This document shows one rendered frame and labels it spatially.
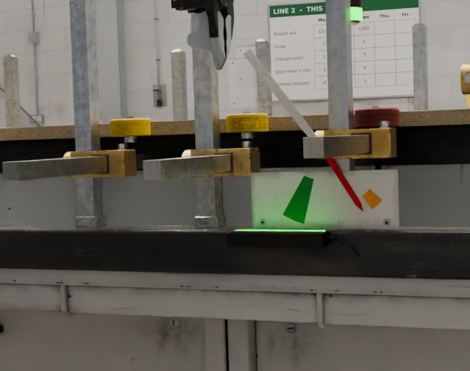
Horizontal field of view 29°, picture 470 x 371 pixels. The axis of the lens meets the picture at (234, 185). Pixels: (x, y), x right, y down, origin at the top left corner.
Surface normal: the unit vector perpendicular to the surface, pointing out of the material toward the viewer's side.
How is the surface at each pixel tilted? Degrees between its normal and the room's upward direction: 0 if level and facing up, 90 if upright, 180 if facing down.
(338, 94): 90
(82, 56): 90
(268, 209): 90
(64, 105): 90
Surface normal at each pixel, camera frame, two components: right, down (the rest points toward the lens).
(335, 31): -0.36, 0.06
